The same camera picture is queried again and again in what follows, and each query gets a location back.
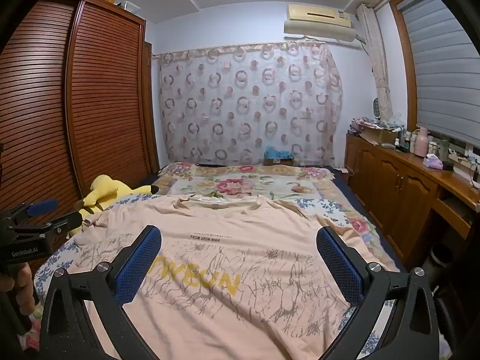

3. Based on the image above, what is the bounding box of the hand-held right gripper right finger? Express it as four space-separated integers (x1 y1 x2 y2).
316 226 439 360

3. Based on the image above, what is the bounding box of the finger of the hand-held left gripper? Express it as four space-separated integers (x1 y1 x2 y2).
20 212 82 236
15 199 59 219

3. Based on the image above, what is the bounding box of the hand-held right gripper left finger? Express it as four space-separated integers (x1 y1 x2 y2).
39 225 163 360

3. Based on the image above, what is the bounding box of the beige printed t-shirt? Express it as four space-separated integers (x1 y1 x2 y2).
73 194 407 360

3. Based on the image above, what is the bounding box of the person's left hand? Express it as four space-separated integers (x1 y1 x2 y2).
10 260 37 309

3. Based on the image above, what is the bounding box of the blue flower bed sheet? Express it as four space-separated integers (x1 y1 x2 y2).
33 194 398 360

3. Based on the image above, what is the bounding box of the yellow plush toy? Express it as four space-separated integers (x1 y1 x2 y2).
67 174 152 239

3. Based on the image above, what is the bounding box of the wooden side cabinet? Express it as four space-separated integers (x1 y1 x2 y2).
344 133 480 271

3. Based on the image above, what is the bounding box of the grey trash bin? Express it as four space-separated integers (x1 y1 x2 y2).
427 243 452 275

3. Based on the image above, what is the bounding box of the brown slatted wardrobe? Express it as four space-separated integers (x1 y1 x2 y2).
0 0 160 274

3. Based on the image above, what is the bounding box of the teal box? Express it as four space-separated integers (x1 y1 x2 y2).
263 149 295 166

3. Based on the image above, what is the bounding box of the cardboard box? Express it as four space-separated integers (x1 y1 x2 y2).
360 127 400 147

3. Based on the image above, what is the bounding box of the pink thermos bottle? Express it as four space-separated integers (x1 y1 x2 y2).
414 127 432 156

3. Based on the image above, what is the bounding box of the grey window blind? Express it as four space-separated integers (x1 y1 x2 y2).
395 0 480 143

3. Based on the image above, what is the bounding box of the sheer ring-patterned curtain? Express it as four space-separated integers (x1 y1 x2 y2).
152 41 344 167

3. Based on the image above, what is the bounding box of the wall air conditioner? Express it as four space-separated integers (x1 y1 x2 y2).
283 3 357 42

